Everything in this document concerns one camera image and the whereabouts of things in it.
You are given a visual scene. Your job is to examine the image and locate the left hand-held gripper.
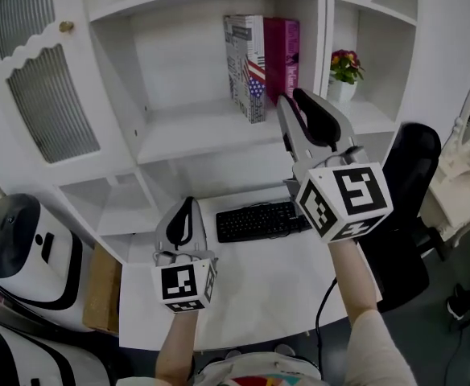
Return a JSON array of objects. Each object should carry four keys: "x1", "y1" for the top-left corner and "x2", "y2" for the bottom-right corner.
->
[{"x1": 150, "y1": 196, "x2": 220, "y2": 314}]

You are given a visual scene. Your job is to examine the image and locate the white ribbed glass cabinet door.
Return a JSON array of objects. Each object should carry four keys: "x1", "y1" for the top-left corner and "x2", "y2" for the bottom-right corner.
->
[{"x1": 0, "y1": 0, "x2": 139, "y2": 188}]

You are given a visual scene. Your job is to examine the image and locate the person's left forearm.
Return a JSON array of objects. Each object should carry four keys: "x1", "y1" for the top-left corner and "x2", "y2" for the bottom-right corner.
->
[{"x1": 154, "y1": 307, "x2": 200, "y2": 386}]

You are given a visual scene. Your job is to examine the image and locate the white dresser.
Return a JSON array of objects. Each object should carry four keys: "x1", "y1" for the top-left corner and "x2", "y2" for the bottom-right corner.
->
[{"x1": 427, "y1": 146, "x2": 470, "y2": 241}]

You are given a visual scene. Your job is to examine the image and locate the white shelf unit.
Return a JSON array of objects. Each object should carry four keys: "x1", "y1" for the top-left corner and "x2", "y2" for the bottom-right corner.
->
[{"x1": 0, "y1": 0, "x2": 420, "y2": 265}]

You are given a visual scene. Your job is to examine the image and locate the black office chair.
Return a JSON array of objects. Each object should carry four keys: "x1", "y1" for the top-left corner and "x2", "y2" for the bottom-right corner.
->
[{"x1": 357, "y1": 121, "x2": 450, "y2": 314}]

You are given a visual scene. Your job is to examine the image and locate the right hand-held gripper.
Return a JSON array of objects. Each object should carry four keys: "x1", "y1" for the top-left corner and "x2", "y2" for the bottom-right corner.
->
[{"x1": 277, "y1": 88, "x2": 394, "y2": 244}]

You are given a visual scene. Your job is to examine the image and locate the person's patterned shirt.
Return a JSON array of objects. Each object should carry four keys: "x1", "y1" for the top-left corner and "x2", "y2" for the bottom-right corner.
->
[{"x1": 196, "y1": 343, "x2": 325, "y2": 386}]

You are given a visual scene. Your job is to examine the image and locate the black keyboard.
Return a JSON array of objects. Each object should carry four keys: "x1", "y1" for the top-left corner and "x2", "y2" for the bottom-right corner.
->
[{"x1": 215, "y1": 200, "x2": 313, "y2": 244}]

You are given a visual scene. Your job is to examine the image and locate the person's right forearm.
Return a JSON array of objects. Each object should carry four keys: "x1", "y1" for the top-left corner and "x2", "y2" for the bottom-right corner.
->
[{"x1": 327, "y1": 237, "x2": 409, "y2": 386}]

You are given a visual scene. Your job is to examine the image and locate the brown cardboard box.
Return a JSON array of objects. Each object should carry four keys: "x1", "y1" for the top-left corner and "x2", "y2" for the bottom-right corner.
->
[{"x1": 82, "y1": 242, "x2": 123, "y2": 335}]

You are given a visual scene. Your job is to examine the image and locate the potted red yellow flowers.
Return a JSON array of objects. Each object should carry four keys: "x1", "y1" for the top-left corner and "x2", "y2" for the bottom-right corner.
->
[{"x1": 327, "y1": 48, "x2": 366, "y2": 105}]

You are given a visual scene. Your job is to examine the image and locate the pink book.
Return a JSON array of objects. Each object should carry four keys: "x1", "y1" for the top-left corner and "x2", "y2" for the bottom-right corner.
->
[{"x1": 262, "y1": 17, "x2": 301, "y2": 106}]

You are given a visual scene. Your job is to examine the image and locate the white and black robot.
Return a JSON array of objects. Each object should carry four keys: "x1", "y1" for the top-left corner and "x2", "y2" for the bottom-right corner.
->
[
  {"x1": 0, "y1": 193, "x2": 85, "y2": 334},
  {"x1": 0, "y1": 314, "x2": 112, "y2": 386}
]

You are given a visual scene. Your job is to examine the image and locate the black cable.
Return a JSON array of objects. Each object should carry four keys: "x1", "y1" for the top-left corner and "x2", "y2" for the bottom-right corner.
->
[{"x1": 314, "y1": 277, "x2": 339, "y2": 372}]

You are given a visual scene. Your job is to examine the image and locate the grey patterned book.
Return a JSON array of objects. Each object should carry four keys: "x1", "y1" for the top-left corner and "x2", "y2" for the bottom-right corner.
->
[{"x1": 223, "y1": 14, "x2": 268, "y2": 125}]

